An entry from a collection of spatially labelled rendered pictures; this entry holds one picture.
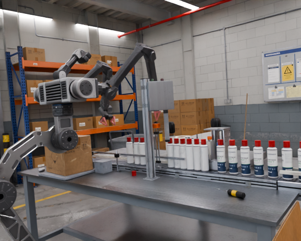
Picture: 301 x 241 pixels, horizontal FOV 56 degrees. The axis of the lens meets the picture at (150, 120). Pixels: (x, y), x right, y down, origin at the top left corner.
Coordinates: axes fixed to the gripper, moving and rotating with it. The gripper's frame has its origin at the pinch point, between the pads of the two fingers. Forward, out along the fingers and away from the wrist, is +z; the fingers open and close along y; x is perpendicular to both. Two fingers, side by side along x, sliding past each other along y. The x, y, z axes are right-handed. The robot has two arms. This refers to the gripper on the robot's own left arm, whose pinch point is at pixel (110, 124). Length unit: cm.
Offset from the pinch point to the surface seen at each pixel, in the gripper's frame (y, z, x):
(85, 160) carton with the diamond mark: -37.5, 27.1, 6.2
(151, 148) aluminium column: -23, 55, -44
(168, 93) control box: -16, 34, -76
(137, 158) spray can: -12, 48, -18
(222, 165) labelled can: -8, 90, -72
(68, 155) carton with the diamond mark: -52, 22, 2
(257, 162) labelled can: -8, 101, -90
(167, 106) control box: -17, 41, -70
